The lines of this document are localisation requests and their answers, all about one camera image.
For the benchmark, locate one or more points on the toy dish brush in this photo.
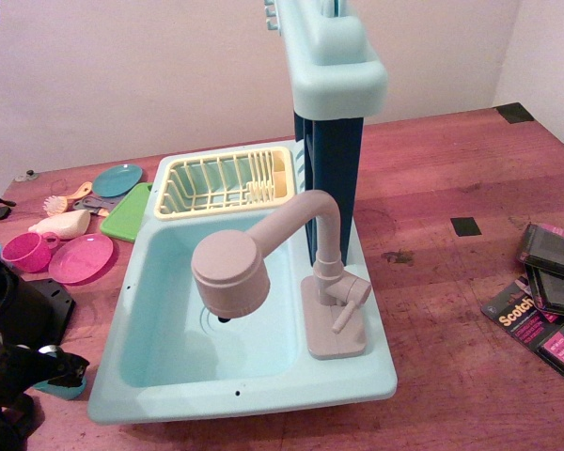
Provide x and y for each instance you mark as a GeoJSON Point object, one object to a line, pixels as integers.
{"type": "Point", "coordinates": [58, 204]}

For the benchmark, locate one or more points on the green cutting board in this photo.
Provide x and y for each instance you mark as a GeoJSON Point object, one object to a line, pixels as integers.
{"type": "Point", "coordinates": [124, 220]}

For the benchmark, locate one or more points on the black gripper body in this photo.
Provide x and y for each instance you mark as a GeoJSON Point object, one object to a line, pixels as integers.
{"type": "Point", "coordinates": [21, 368]}

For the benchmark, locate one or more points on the light blue upper shelf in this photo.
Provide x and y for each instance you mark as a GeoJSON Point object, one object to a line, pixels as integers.
{"type": "Point", "coordinates": [337, 81]}

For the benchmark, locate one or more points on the black pink package middle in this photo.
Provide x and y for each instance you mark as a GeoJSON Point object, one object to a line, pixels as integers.
{"type": "Point", "coordinates": [547, 290]}

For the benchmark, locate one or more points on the Scotch package front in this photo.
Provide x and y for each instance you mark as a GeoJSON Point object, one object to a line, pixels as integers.
{"type": "Point", "coordinates": [515, 312]}

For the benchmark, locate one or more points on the beige toy faucet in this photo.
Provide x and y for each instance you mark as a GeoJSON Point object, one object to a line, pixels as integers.
{"type": "Point", "coordinates": [232, 280]}

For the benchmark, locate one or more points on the pink toy cup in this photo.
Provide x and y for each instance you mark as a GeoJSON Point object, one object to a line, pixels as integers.
{"type": "Point", "coordinates": [30, 251]}

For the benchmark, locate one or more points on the pink toy plate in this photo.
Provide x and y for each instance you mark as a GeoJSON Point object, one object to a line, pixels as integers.
{"type": "Point", "coordinates": [81, 258]}

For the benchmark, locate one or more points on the small metal screw mount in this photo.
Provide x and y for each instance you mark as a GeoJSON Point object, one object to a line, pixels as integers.
{"type": "Point", "coordinates": [28, 175]}

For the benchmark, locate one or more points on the light blue toy sink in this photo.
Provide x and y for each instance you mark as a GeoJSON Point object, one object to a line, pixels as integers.
{"type": "Point", "coordinates": [168, 358]}

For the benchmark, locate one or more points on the cream toy soap bottle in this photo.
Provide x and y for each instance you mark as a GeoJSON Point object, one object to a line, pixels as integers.
{"type": "Point", "coordinates": [67, 226]}

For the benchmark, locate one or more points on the black pink package top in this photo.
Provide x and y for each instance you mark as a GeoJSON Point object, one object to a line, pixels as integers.
{"type": "Point", "coordinates": [542, 247]}

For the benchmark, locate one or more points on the yellow dish rack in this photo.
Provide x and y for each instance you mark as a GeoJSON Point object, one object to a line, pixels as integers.
{"type": "Point", "coordinates": [225, 182]}

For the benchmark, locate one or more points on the grey toy scraper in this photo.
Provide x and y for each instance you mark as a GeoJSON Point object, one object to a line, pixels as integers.
{"type": "Point", "coordinates": [101, 206]}

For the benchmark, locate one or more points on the teal toy plate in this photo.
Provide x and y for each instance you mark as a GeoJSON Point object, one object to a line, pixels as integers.
{"type": "Point", "coordinates": [117, 180]}

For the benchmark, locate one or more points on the teal cup under gripper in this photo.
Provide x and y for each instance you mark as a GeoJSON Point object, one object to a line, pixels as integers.
{"type": "Point", "coordinates": [63, 392]}

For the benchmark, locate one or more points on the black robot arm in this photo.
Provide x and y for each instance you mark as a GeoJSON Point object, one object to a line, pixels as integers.
{"type": "Point", "coordinates": [17, 421]}

